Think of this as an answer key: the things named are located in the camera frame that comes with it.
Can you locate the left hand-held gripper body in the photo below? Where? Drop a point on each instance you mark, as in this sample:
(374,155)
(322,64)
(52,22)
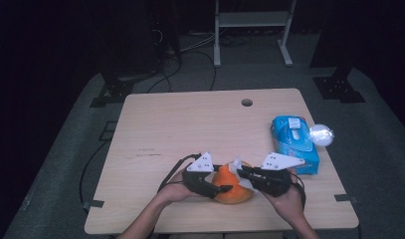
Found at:
(195,182)

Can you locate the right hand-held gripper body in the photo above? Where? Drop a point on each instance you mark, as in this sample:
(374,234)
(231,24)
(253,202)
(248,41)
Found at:
(276,182)

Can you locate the orange plush toy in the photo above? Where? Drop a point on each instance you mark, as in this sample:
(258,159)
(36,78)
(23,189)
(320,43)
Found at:
(230,195)

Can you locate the white wet wipe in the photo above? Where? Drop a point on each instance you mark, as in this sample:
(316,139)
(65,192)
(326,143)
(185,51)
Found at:
(236,164)

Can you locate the blue wet wipes pack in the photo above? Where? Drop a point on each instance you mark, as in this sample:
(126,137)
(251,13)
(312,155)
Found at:
(294,139)

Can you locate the person's left hand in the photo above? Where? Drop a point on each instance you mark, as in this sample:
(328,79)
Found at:
(173,193)

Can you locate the person's right hand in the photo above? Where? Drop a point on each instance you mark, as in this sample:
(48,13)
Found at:
(293,204)

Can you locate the black tape strip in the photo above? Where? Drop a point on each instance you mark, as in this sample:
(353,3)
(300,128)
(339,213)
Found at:
(346,198)
(94,203)

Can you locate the black floor tape square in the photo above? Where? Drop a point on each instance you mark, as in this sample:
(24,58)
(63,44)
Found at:
(102,132)

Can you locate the black stand base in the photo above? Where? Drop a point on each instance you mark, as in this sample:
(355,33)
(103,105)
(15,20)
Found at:
(339,88)
(113,91)

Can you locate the white metal stand frame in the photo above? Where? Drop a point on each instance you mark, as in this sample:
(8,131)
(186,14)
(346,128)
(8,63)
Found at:
(253,19)

